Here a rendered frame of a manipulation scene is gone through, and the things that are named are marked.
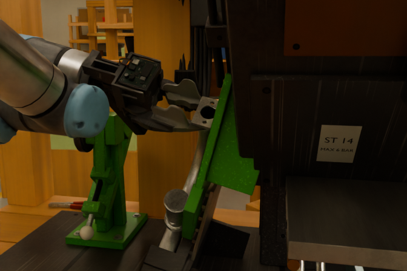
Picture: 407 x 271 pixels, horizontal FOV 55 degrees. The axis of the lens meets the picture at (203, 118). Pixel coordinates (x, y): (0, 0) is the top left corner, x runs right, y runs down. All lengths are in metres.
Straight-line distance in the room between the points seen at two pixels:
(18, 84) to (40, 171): 0.69
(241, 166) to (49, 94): 0.27
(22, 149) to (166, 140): 0.41
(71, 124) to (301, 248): 0.33
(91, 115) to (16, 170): 0.65
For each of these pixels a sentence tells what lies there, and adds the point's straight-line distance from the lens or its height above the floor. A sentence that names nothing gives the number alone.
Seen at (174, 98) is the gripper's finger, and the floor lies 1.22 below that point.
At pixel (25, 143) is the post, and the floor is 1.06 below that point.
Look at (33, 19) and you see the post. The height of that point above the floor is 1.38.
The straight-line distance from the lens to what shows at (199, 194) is 0.56.
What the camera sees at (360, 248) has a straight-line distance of 0.39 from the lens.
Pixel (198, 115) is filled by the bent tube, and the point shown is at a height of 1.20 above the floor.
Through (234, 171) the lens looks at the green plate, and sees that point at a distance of 0.56.
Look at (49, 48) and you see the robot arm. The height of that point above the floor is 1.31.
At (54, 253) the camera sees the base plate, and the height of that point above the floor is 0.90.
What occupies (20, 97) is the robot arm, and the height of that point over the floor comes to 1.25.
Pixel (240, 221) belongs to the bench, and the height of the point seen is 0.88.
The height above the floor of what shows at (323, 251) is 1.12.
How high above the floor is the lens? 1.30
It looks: 10 degrees down
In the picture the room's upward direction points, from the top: straight up
